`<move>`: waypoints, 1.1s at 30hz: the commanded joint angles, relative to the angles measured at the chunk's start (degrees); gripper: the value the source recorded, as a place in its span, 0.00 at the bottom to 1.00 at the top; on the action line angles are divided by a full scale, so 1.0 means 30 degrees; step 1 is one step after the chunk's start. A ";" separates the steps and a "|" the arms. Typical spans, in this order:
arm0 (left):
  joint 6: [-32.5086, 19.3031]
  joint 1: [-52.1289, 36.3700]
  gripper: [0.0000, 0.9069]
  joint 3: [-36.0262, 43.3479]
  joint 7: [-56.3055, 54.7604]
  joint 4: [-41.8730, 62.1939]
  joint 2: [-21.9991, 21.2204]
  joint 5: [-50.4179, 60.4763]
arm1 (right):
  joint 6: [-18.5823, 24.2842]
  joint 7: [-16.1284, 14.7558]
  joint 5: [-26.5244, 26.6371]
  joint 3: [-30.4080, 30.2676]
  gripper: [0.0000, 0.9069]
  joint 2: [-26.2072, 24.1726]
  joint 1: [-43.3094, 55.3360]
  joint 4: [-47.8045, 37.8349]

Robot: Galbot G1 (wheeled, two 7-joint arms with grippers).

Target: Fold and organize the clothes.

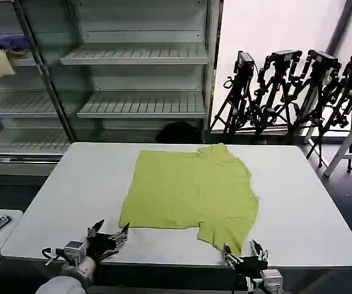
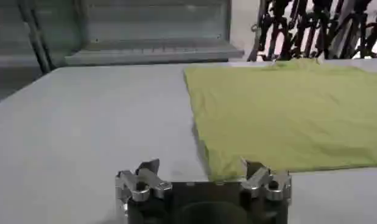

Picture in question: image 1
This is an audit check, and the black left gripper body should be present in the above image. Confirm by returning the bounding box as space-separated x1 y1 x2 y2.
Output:
85 232 121 264

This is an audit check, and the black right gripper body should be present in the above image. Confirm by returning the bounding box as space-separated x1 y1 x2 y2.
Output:
233 256 270 278

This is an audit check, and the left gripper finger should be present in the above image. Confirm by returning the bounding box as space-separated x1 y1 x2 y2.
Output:
109 222 131 249
86 218 106 239

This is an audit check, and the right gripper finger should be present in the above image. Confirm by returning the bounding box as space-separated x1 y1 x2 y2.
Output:
250 239 269 262
223 244 244 271

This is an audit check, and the yellow-green t-shirt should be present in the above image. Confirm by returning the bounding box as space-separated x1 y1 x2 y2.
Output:
118 143 261 256

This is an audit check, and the black rounded chair back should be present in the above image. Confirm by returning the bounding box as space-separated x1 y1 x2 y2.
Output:
155 121 206 145

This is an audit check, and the grey metal shelf unit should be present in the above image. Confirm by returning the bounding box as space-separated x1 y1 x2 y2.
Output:
59 0 223 136

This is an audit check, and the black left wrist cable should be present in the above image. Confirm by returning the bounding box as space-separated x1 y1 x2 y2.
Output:
40 247 64 266

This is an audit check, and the wire rack with goods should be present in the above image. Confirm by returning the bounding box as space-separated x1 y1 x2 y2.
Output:
0 0 76 185

